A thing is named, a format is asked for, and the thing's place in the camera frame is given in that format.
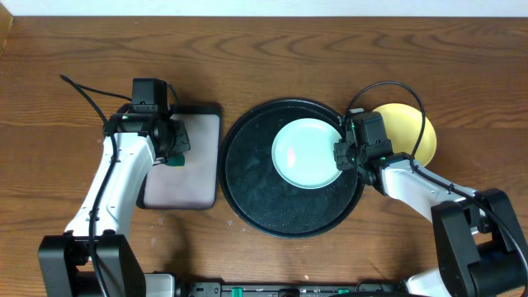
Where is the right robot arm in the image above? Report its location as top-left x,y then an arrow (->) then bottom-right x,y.
334,111 -> 527,296

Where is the green yellow sponge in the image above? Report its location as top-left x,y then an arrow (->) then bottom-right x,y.
164,153 -> 185,167

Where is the black rectangular tray grey mat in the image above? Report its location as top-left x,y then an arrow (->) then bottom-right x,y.
136,104 -> 222,210

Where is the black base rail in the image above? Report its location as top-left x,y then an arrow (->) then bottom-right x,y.
144,271 -> 446,297

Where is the black round tray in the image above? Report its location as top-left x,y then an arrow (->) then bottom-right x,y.
219,98 -> 364,238

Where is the yellow round plate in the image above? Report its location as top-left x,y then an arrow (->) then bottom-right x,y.
375,103 -> 437,166

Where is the light green plate front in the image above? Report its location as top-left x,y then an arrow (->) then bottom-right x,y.
271,118 -> 342,190

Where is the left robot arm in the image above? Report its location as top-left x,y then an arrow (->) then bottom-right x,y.
38,112 -> 190,296

